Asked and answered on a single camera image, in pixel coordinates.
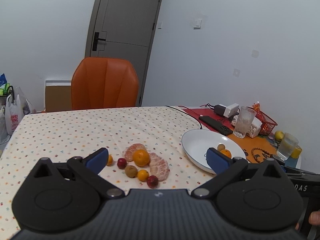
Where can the floral tablecloth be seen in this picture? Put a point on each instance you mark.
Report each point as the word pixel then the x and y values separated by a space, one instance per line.
pixel 75 135

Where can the small clear glass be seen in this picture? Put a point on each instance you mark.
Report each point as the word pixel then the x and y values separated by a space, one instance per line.
pixel 287 146

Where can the red snack packet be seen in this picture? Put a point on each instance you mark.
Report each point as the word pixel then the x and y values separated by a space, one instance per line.
pixel 257 107

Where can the white plate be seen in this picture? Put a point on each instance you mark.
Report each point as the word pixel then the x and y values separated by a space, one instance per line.
pixel 200 142

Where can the person's right hand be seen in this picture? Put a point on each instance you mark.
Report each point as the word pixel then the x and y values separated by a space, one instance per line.
pixel 315 218

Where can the small red fruit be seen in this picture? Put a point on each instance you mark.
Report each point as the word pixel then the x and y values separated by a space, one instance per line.
pixel 121 163
pixel 152 181

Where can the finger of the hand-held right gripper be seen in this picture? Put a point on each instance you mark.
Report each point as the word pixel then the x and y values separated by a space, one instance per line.
pixel 300 171

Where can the brown longan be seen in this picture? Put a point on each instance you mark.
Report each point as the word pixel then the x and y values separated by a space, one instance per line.
pixel 221 147
pixel 131 171

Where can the orange chair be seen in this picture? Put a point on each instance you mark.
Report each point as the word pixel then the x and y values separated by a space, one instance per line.
pixel 105 82

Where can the patterned tissue box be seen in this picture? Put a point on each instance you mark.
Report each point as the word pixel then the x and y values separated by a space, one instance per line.
pixel 255 130

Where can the red mat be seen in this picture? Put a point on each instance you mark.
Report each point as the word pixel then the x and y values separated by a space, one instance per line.
pixel 195 112

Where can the peeled orange half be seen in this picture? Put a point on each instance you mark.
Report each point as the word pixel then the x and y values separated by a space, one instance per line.
pixel 129 153
pixel 160 168

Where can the white charger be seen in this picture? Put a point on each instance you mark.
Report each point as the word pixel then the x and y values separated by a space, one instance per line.
pixel 232 110

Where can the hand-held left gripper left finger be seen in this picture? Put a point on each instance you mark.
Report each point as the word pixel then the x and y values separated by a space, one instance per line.
pixel 96 161

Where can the white wall switch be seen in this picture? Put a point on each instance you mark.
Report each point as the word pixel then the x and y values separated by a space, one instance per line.
pixel 198 23

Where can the grey door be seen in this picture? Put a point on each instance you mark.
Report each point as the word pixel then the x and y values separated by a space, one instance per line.
pixel 130 17

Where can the red plastic basket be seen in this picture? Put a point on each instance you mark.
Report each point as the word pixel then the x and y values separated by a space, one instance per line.
pixel 268 124

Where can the large orange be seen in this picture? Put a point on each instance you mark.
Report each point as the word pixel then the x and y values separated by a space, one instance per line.
pixel 141 157

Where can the blue green packets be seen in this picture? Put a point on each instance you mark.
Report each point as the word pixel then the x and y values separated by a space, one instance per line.
pixel 3 82

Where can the black phone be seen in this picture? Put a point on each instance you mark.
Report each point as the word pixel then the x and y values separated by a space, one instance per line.
pixel 215 125

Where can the small kumquat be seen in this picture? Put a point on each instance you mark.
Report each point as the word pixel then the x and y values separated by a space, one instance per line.
pixel 110 160
pixel 143 175

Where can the black charger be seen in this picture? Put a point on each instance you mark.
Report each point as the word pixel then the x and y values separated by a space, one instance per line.
pixel 219 110

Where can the tall clear glass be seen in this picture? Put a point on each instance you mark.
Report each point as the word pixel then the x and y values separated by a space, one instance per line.
pixel 244 122

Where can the white plastic bag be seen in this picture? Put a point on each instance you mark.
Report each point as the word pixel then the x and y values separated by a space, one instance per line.
pixel 13 116

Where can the clear plastic bag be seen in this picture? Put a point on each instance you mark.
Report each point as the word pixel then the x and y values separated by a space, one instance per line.
pixel 26 105

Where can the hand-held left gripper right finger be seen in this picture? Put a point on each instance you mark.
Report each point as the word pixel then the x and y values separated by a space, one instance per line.
pixel 217 161

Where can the small orange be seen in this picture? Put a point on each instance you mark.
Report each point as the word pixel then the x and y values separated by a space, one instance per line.
pixel 227 153

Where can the yellow cup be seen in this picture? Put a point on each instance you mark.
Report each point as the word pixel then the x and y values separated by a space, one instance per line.
pixel 298 152

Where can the yellow fruit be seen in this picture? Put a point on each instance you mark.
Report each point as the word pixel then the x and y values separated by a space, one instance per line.
pixel 279 135

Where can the orange cat mat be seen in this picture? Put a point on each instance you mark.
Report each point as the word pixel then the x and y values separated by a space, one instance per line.
pixel 260 143

